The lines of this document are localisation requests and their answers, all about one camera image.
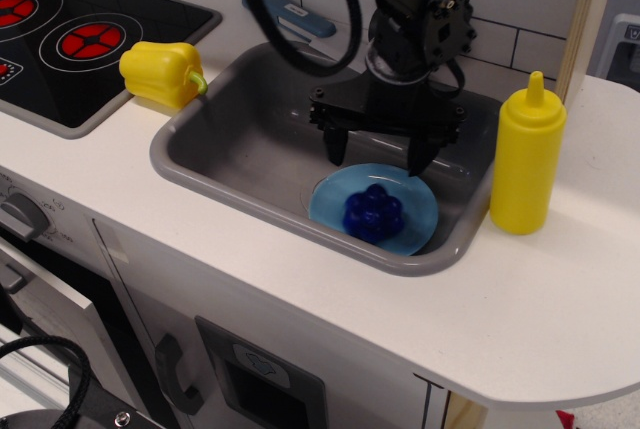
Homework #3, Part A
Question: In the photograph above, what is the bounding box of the grey cabinet door handle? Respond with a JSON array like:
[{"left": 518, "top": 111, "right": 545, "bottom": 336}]
[{"left": 154, "top": 333, "right": 204, "bottom": 416}]

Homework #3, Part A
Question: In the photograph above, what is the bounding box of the grey oven door handle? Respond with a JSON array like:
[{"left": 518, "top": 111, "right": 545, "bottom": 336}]
[{"left": 0, "top": 262, "right": 34, "bottom": 295}]

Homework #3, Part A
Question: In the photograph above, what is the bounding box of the grey dishwasher panel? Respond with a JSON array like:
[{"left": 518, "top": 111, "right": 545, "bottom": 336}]
[{"left": 195, "top": 316, "right": 329, "bottom": 428}]

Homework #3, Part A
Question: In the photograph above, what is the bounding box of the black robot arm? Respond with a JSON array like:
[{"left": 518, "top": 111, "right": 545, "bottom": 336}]
[{"left": 310, "top": 0, "right": 476, "bottom": 176}]

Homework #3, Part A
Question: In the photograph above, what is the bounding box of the grey oven knob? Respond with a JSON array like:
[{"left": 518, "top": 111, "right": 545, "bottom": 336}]
[{"left": 1, "top": 193, "right": 50, "bottom": 242}]

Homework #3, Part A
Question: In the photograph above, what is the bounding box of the yellow toy bell pepper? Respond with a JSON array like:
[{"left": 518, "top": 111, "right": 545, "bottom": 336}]
[{"left": 119, "top": 41, "right": 208, "bottom": 109}]

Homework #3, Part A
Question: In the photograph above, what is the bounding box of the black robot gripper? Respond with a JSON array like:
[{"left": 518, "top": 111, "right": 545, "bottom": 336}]
[{"left": 310, "top": 71, "right": 467, "bottom": 177}]

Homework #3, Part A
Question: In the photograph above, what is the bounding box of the grey plastic sink basin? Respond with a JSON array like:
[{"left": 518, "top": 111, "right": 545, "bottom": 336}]
[{"left": 150, "top": 44, "right": 499, "bottom": 277}]

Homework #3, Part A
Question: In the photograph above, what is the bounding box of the light wooden side post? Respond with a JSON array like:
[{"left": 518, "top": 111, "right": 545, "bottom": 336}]
[{"left": 555, "top": 0, "right": 608, "bottom": 109}]

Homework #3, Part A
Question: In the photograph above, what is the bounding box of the light blue plate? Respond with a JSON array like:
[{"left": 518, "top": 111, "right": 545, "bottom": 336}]
[{"left": 308, "top": 163, "right": 439, "bottom": 256}]

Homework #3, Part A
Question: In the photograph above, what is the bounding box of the yellow squeeze bottle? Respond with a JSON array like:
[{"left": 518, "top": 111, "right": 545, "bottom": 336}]
[{"left": 490, "top": 71, "right": 567, "bottom": 235}]

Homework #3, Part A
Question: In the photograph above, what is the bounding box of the black toy stove top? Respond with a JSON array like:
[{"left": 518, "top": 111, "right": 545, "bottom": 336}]
[{"left": 1, "top": 0, "right": 222, "bottom": 139}]

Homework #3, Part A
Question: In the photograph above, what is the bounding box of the blue toy blueberries cluster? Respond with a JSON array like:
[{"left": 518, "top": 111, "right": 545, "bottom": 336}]
[{"left": 342, "top": 184, "right": 405, "bottom": 244}]

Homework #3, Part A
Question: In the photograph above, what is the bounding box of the grey device in background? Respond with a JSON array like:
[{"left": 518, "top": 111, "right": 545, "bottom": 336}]
[{"left": 595, "top": 13, "right": 640, "bottom": 92}]

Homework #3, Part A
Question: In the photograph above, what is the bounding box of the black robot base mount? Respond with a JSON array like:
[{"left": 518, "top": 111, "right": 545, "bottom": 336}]
[{"left": 0, "top": 368, "right": 166, "bottom": 429}]

